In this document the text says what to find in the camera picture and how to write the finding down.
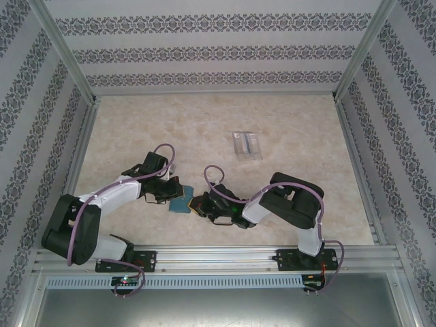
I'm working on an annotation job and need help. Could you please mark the clear plastic card case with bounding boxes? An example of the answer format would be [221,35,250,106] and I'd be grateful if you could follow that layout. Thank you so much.
[231,130,264,161]

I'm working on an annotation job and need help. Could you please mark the grey metal sheet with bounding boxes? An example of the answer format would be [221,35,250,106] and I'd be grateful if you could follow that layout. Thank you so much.
[20,287,420,327]

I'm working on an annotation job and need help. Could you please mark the right gripper thin black cable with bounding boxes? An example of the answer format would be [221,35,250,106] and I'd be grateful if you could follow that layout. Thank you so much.
[209,217,240,228]

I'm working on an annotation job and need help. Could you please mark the gripper thin black cable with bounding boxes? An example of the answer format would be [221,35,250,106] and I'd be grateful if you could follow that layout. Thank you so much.
[209,217,240,228]
[144,193,172,205]

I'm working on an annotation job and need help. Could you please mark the left gripper thin black cable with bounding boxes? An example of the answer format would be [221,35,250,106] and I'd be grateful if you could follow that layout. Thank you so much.
[144,193,172,205]

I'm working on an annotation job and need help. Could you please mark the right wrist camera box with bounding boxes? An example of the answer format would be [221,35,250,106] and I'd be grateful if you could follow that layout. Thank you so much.
[203,183,239,207]

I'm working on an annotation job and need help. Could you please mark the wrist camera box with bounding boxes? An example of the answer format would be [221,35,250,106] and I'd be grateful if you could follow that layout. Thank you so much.
[203,183,239,207]
[141,152,170,176]

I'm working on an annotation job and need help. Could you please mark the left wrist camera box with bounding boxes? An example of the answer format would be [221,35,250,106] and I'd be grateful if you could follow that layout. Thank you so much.
[141,152,170,176]

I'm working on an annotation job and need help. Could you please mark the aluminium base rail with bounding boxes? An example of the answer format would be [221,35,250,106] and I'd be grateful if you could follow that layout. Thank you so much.
[33,245,400,274]

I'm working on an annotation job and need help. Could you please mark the slotted grey cable duct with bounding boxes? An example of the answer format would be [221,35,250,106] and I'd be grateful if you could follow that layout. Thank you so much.
[45,274,305,290]

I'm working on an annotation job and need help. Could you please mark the left side aluminium rail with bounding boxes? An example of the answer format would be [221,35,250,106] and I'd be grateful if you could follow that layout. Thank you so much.
[62,97,102,198]

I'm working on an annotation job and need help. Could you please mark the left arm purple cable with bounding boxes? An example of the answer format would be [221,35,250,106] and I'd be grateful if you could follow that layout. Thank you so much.
[66,142,177,299]

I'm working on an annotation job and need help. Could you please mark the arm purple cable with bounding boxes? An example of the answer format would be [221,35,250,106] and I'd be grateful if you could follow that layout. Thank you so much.
[66,142,177,299]
[203,164,345,297]

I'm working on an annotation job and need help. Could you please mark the rear aluminium rail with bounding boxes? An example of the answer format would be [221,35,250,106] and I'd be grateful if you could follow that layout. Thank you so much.
[93,89,337,98]

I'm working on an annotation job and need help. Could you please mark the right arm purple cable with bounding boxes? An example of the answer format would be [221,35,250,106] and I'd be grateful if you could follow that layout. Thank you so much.
[203,164,345,297]

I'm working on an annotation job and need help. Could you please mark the right side aluminium rail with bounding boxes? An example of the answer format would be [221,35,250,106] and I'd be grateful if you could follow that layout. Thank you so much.
[333,97,389,246]

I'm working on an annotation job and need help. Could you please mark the left rear aluminium frame post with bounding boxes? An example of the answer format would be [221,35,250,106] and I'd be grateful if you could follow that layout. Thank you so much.
[29,0,98,105]

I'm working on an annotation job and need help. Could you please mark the aluminium frame post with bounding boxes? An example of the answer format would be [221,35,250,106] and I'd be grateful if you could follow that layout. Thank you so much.
[29,0,98,105]
[330,0,399,102]

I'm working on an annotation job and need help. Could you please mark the right rear aluminium frame post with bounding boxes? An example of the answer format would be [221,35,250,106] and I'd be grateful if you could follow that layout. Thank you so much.
[330,0,399,102]

